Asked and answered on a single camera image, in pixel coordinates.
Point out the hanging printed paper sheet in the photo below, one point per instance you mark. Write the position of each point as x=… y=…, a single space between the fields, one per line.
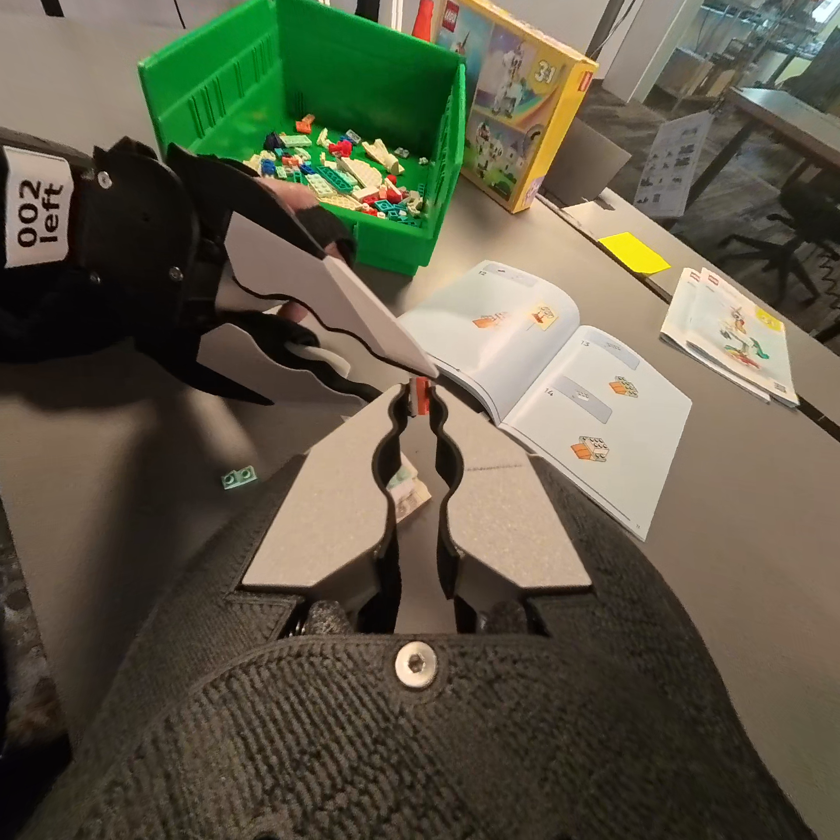
x=673 y=164

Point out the yellow lego set box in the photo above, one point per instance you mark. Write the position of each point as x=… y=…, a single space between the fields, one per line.
x=518 y=105

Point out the background grey table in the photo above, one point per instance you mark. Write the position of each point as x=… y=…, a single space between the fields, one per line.
x=787 y=118

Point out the yellow sticky note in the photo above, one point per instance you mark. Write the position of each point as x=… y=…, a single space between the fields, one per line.
x=633 y=253

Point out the person's left hand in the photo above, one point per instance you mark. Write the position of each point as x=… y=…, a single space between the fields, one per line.
x=292 y=191

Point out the black office chair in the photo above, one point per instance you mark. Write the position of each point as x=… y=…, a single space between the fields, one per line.
x=787 y=223

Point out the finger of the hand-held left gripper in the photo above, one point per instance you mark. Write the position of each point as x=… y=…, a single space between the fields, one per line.
x=341 y=295
x=262 y=361

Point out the closed instruction booklet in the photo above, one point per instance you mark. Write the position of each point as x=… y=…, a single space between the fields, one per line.
x=715 y=341
x=748 y=328

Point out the orange cone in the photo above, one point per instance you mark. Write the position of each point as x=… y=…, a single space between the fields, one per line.
x=430 y=19

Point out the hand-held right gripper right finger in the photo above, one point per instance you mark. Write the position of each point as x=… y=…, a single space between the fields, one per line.
x=512 y=525

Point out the pile of lego pieces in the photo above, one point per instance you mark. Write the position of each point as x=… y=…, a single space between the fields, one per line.
x=341 y=174

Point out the orange lego piece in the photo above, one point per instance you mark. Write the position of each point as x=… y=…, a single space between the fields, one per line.
x=420 y=397

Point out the mint green lego plate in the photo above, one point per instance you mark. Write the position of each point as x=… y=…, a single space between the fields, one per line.
x=239 y=477

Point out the grey cardboard sheet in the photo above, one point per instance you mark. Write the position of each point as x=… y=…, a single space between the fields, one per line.
x=584 y=164

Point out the open instruction booklet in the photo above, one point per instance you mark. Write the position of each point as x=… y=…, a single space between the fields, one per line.
x=558 y=387

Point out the green plastic bin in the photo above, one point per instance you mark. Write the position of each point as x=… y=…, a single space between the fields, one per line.
x=367 y=85

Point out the white and tan lego assembly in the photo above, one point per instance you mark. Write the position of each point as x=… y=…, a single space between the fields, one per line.
x=410 y=492

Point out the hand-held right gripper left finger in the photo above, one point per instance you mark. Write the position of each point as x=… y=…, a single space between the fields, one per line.
x=315 y=518

